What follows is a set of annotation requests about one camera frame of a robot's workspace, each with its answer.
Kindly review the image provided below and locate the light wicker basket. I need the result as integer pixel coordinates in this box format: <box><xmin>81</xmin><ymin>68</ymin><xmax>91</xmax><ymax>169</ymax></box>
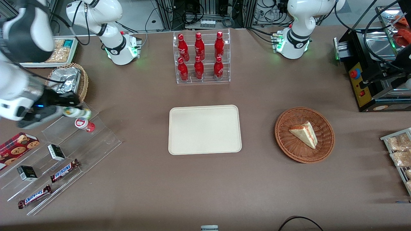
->
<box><xmin>45</xmin><ymin>63</ymin><xmax>89</xmax><ymax>104</ymax></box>

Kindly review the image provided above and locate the black looped cable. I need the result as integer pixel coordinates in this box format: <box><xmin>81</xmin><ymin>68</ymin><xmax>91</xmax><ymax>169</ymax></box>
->
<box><xmin>278</xmin><ymin>216</ymin><xmax>323</xmax><ymax>231</ymax></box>

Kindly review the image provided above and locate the white snack tray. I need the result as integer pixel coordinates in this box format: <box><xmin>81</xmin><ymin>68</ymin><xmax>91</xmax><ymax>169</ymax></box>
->
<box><xmin>19</xmin><ymin>37</ymin><xmax>79</xmax><ymax>69</ymax></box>

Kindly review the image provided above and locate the beige serving tray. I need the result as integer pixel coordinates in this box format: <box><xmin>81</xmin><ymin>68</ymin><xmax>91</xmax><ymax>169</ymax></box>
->
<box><xmin>168</xmin><ymin>105</ymin><xmax>242</xmax><ymax>155</ymax></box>

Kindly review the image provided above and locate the red cookie box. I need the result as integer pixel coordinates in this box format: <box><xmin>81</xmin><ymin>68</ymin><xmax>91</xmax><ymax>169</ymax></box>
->
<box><xmin>0</xmin><ymin>132</ymin><xmax>40</xmax><ymax>171</ymax></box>

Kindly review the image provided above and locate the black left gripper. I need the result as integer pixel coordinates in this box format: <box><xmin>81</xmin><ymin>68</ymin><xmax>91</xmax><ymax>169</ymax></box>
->
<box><xmin>359</xmin><ymin>45</ymin><xmax>411</xmax><ymax>91</ymax></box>

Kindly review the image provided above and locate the black machine cable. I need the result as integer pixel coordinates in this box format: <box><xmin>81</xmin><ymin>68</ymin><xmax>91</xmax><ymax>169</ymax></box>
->
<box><xmin>334</xmin><ymin>0</ymin><xmax>411</xmax><ymax>72</ymax></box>

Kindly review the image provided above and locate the clear acrylic stepped stand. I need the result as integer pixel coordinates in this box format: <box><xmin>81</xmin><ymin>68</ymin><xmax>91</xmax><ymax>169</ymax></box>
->
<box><xmin>0</xmin><ymin>102</ymin><xmax>122</xmax><ymax>216</ymax></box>

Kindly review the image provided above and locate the green lid gum bottle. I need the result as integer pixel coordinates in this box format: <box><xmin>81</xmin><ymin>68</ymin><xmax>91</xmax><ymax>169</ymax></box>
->
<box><xmin>62</xmin><ymin>107</ymin><xmax>92</xmax><ymax>120</ymax></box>

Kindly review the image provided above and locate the round brown wicker basket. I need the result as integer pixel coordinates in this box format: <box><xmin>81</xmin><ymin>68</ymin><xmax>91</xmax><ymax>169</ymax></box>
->
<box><xmin>275</xmin><ymin>107</ymin><xmax>335</xmax><ymax>164</ymax></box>

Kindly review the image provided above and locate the tray of packaged snacks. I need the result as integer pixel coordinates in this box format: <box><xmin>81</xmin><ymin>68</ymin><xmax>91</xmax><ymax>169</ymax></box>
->
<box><xmin>380</xmin><ymin>128</ymin><xmax>411</xmax><ymax>196</ymax></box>

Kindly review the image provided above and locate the small black box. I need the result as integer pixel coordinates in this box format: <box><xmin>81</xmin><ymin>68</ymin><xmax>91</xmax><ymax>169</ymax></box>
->
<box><xmin>17</xmin><ymin>166</ymin><xmax>38</xmax><ymax>182</ymax></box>
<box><xmin>48</xmin><ymin>144</ymin><xmax>66</xmax><ymax>161</ymax></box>

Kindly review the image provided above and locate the wrapped sandwich wedge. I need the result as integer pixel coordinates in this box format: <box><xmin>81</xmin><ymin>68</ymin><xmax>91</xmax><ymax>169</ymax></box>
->
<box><xmin>289</xmin><ymin>121</ymin><xmax>318</xmax><ymax>150</ymax></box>

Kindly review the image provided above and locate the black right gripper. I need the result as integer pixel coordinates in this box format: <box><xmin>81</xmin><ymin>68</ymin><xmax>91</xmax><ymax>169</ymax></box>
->
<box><xmin>33</xmin><ymin>89</ymin><xmax>81</xmax><ymax>111</ymax></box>

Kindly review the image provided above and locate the silver foil packet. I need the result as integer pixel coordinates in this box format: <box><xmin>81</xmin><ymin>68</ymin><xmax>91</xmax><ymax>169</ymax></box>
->
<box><xmin>48</xmin><ymin>67</ymin><xmax>81</xmax><ymax>96</ymax></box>

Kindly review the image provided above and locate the black food warmer machine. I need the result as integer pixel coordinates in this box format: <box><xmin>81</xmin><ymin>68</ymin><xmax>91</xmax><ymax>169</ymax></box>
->
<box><xmin>333</xmin><ymin>5</ymin><xmax>411</xmax><ymax>113</ymax></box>

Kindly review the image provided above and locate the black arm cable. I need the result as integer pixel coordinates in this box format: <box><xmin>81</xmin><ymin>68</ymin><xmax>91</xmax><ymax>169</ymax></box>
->
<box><xmin>45</xmin><ymin>0</ymin><xmax>91</xmax><ymax>46</ymax></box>

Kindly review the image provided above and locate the clear acrylic bottle rack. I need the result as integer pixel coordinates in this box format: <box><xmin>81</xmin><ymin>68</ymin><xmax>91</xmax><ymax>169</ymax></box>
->
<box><xmin>172</xmin><ymin>29</ymin><xmax>231</xmax><ymax>84</ymax></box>

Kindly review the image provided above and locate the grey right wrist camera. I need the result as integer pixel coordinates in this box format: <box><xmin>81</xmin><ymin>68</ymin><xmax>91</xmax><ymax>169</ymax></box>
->
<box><xmin>17</xmin><ymin>105</ymin><xmax>64</xmax><ymax>129</ymax></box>

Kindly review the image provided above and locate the red cola bottle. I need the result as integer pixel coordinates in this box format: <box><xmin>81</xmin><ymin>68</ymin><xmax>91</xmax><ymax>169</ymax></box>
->
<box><xmin>213</xmin><ymin>56</ymin><xmax>224</xmax><ymax>80</ymax></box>
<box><xmin>177</xmin><ymin>57</ymin><xmax>189</xmax><ymax>81</ymax></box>
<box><xmin>194</xmin><ymin>32</ymin><xmax>206</xmax><ymax>61</ymax></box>
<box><xmin>214</xmin><ymin>31</ymin><xmax>225</xmax><ymax>59</ymax></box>
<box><xmin>177</xmin><ymin>34</ymin><xmax>190</xmax><ymax>62</ymax></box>
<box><xmin>194</xmin><ymin>56</ymin><xmax>205</xmax><ymax>80</ymax></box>

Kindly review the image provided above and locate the Snickers chocolate bar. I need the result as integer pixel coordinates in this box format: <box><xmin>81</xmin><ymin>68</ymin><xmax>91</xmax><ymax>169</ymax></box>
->
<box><xmin>50</xmin><ymin>159</ymin><xmax>80</xmax><ymax>183</ymax></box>
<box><xmin>18</xmin><ymin>185</ymin><xmax>52</xmax><ymax>209</ymax></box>

